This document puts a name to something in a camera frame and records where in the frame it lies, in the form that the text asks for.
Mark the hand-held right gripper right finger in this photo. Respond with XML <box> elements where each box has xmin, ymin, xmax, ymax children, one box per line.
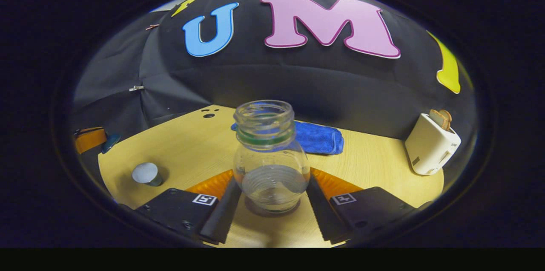
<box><xmin>305</xmin><ymin>167</ymin><xmax>416</xmax><ymax>245</ymax></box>

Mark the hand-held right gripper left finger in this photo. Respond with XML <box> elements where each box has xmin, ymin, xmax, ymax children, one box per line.
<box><xmin>135</xmin><ymin>169</ymin><xmax>243</xmax><ymax>245</ymax></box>

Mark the teal teacup lid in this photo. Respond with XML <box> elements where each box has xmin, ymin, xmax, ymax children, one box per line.
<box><xmin>101</xmin><ymin>133</ymin><xmax>122</xmax><ymax>154</ymax></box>

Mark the clear plastic water bottle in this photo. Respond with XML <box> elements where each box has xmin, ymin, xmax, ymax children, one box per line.
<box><xmin>232</xmin><ymin>99</ymin><xmax>312</xmax><ymax>214</ymax></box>

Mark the blue folded towel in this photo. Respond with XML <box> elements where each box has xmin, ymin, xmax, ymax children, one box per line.
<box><xmin>230</xmin><ymin>119</ymin><xmax>345</xmax><ymax>156</ymax></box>

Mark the white toaster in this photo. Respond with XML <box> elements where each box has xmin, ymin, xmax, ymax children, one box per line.
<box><xmin>404</xmin><ymin>113</ymin><xmax>462</xmax><ymax>176</ymax></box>

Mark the brown bread slice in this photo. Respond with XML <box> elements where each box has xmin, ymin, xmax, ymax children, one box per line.
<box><xmin>428</xmin><ymin>109</ymin><xmax>453</xmax><ymax>131</ymax></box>

